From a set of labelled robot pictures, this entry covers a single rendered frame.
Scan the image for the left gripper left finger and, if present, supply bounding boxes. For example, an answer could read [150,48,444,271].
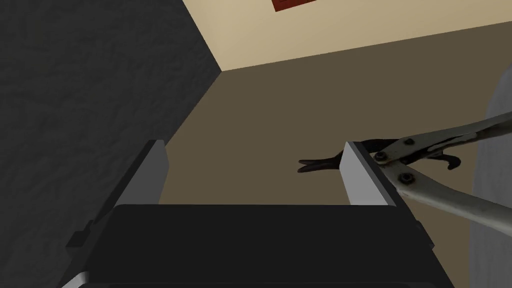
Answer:
[114,139,170,207]

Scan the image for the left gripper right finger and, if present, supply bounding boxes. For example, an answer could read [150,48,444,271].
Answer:
[339,141,398,208]

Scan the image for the silver black locking pliers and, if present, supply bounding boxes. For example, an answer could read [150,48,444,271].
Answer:
[297,113,512,238]

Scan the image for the pale grey rounded object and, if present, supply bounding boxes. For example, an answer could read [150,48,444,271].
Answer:
[468,63,512,288]

